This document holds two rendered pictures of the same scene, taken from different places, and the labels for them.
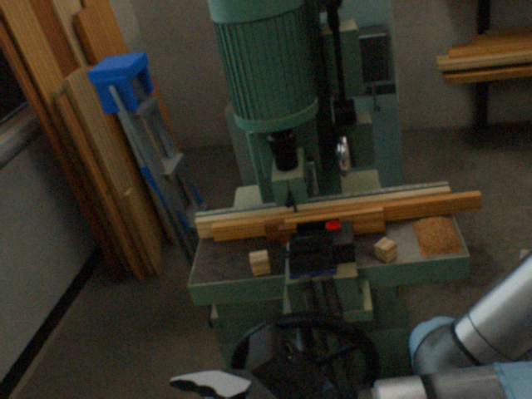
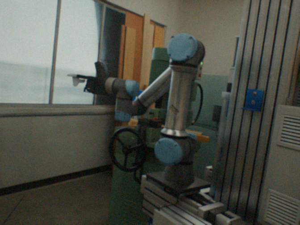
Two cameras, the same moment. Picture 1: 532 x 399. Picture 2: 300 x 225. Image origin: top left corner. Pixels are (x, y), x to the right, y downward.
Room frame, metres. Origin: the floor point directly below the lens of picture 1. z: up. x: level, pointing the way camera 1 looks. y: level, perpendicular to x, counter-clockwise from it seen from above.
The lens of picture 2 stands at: (-0.87, -0.70, 1.25)
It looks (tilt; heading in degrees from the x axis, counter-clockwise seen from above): 6 degrees down; 20
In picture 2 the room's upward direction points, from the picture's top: 7 degrees clockwise
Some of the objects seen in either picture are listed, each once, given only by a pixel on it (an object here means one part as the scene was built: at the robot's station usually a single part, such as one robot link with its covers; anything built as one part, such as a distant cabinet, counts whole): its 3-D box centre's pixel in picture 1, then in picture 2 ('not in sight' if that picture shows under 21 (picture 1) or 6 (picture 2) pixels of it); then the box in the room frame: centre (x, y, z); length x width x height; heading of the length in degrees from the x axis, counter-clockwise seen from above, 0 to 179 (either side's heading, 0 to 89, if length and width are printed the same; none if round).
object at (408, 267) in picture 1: (324, 265); (153, 138); (0.95, -0.08, 0.87); 0.61 x 0.30 x 0.06; 81
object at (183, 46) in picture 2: not in sight; (178, 100); (0.26, -0.41, 1.19); 0.15 x 0.12 x 0.55; 175
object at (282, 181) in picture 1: (291, 179); (158, 114); (1.08, -0.05, 1.03); 0.14 x 0.07 x 0.09; 171
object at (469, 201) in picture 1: (342, 217); (167, 131); (1.05, -0.14, 0.92); 0.62 x 0.02 x 0.04; 81
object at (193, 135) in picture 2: not in sight; (182, 144); (0.39, -0.42, 0.98); 0.13 x 0.12 x 0.14; 175
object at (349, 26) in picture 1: (342, 57); (190, 91); (1.25, -0.22, 1.23); 0.09 x 0.08 x 0.15; 171
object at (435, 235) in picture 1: (435, 231); not in sight; (0.93, -0.32, 0.91); 0.12 x 0.09 x 0.03; 171
